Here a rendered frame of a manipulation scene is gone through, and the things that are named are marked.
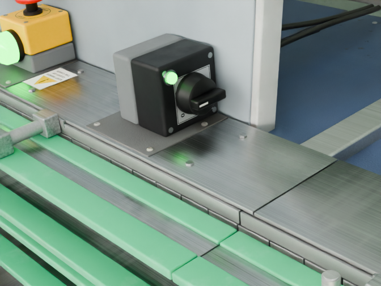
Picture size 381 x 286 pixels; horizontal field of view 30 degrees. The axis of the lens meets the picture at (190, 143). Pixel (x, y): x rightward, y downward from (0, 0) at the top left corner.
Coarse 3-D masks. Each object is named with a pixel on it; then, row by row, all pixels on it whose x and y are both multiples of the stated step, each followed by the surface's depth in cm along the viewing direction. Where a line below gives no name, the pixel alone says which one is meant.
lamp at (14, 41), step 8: (8, 32) 94; (0, 40) 93; (8, 40) 93; (16, 40) 94; (0, 48) 93; (8, 48) 93; (16, 48) 94; (0, 56) 94; (8, 56) 94; (16, 56) 94; (8, 64) 95
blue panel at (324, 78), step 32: (288, 0) 122; (288, 32) 107; (320, 32) 106; (352, 32) 105; (288, 64) 96; (320, 64) 95; (352, 64) 94; (288, 96) 87; (320, 96) 86; (352, 96) 85; (288, 128) 79; (320, 128) 79; (352, 160) 72
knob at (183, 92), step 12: (192, 72) 75; (180, 84) 74; (192, 84) 73; (204, 84) 73; (180, 96) 74; (192, 96) 73; (204, 96) 73; (216, 96) 73; (180, 108) 75; (192, 108) 73; (204, 108) 75
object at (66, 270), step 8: (0, 216) 86; (0, 224) 85; (8, 224) 84; (8, 232) 84; (16, 232) 82; (24, 240) 81; (32, 240) 81; (32, 248) 80; (40, 248) 79; (40, 256) 79; (48, 256) 78; (56, 256) 77; (56, 264) 76; (64, 264) 76; (64, 272) 75; (72, 272) 75; (72, 280) 75; (80, 280) 73; (88, 280) 73
